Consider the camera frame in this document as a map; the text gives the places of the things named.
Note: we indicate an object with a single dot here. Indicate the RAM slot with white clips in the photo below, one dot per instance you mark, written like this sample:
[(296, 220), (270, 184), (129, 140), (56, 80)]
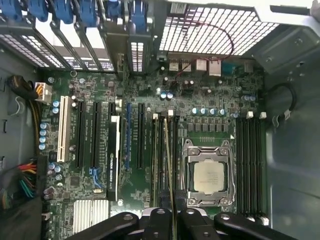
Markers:
[(155, 116), (170, 113), (261, 162), (247, 162)]

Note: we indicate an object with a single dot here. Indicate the black graphics card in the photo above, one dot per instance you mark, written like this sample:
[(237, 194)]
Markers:
[(113, 162)]

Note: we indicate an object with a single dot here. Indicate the blue rear port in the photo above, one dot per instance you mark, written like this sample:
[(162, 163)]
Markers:
[(231, 68)]

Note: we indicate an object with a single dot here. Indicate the blue card retainer clip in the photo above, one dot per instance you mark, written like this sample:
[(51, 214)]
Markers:
[(113, 7), (88, 12), (138, 17), (65, 12), (39, 10), (12, 10)]

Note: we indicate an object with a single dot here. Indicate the green motherboard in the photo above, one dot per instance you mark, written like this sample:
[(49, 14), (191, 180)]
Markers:
[(212, 100)]

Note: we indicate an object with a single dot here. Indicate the silver rear port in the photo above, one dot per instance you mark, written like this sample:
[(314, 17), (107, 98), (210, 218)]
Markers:
[(200, 65), (173, 64), (186, 65), (248, 66)]

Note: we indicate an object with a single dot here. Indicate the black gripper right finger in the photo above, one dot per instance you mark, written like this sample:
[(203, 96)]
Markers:
[(192, 225)]

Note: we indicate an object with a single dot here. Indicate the black PC case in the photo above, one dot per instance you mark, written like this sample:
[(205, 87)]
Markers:
[(287, 175)]

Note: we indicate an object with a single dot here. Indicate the silver network port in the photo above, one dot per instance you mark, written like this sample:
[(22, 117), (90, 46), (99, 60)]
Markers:
[(214, 67)]

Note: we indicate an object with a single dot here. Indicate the white expansion slot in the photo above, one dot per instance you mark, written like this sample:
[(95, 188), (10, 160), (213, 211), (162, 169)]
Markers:
[(63, 130)]

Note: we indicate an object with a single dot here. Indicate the short black expansion slot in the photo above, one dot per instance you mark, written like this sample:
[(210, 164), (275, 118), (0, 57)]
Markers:
[(111, 108)]

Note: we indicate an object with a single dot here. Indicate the long black expansion slot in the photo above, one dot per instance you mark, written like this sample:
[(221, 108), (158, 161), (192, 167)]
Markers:
[(96, 135), (81, 135), (141, 135)]

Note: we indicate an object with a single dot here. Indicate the silver CPU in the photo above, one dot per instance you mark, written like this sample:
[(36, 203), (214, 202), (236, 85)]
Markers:
[(210, 176)]

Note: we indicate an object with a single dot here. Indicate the metal socket cover frame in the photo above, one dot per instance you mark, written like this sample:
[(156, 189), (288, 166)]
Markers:
[(200, 151)]

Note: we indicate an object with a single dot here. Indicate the black main power connector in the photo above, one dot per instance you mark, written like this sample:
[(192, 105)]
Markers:
[(42, 175)]

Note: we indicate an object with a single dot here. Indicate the silver heat sink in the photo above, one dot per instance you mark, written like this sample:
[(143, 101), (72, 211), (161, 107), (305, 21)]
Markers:
[(90, 215)]

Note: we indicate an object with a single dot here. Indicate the blue SATA port block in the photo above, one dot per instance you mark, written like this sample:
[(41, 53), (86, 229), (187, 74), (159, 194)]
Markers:
[(96, 177)]

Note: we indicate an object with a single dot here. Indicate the green RAM stick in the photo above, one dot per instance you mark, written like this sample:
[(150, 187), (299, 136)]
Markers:
[(168, 160)]

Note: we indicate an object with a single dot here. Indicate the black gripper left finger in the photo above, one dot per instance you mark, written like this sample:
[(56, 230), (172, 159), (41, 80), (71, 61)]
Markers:
[(160, 225)]

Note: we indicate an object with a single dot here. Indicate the RAM slot with black clips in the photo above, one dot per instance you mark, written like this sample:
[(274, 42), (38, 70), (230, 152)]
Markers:
[(161, 155), (176, 155), (253, 162), (239, 162)]

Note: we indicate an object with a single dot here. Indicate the white power connector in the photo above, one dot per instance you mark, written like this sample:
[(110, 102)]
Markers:
[(46, 92)]

